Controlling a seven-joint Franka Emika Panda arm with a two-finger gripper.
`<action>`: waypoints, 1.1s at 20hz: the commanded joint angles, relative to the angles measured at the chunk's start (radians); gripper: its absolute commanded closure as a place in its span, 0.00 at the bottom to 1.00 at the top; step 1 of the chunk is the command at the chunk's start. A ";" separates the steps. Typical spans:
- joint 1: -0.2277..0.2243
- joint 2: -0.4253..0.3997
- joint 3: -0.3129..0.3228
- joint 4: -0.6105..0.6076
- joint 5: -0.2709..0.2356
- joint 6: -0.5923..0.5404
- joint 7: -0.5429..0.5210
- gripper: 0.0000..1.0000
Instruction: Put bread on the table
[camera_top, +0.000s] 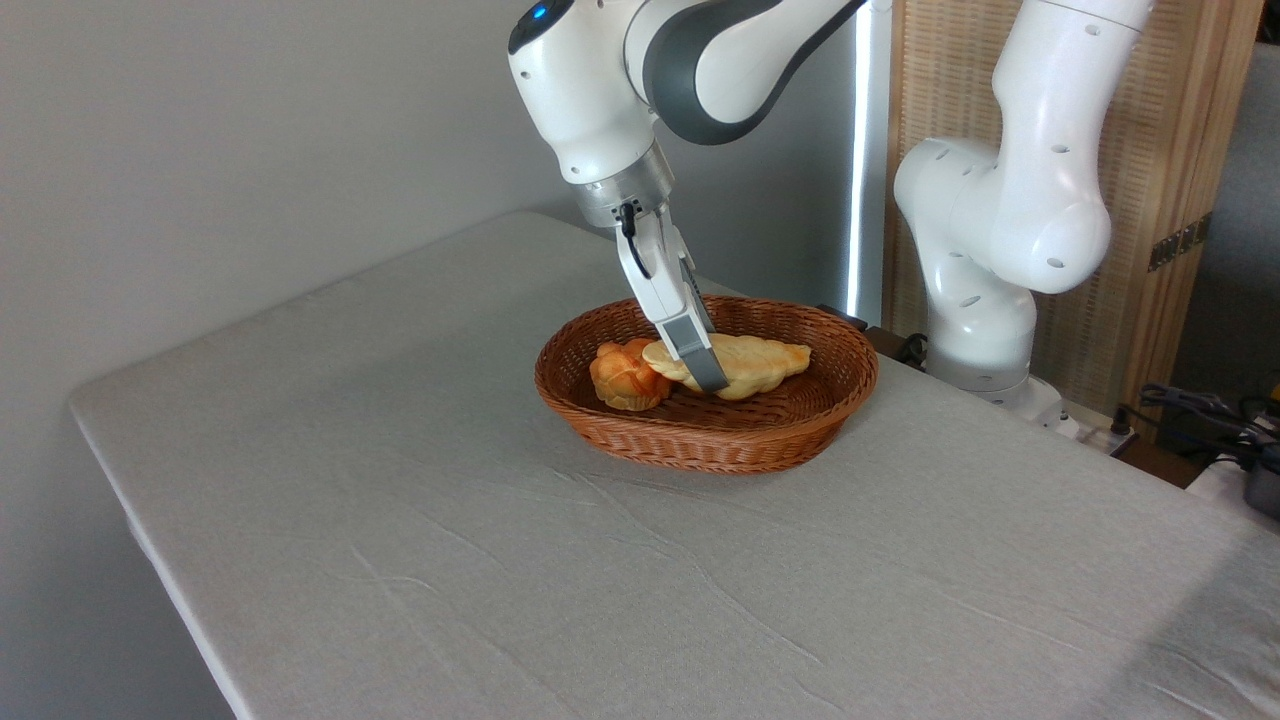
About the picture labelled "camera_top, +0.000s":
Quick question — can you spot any long braided bread loaf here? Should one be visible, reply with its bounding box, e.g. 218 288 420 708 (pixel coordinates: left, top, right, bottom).
641 332 813 402

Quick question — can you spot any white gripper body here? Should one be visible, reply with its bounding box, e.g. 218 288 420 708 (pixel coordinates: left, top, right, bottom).
615 205 716 341

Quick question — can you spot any grey tablecloth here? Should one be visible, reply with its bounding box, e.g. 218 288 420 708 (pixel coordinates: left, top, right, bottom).
68 210 1280 720

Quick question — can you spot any black cable bundle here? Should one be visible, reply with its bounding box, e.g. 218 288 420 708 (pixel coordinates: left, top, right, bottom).
1138 383 1280 473

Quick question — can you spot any brown wicker basket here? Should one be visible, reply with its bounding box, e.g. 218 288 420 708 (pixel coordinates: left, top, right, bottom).
534 292 880 475

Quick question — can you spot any dark metal screen hinge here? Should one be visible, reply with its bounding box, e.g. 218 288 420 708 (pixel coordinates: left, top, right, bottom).
1148 212 1213 273

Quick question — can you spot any round orange bread bun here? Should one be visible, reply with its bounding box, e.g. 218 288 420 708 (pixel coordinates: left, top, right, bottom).
589 338 673 412

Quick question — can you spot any black table clamp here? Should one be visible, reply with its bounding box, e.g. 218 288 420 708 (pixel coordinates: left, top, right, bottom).
815 303 928 367

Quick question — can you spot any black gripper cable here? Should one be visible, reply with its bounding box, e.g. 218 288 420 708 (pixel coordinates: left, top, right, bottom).
618 200 653 281

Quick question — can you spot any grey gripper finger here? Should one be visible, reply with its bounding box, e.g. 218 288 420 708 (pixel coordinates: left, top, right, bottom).
662 312 731 394

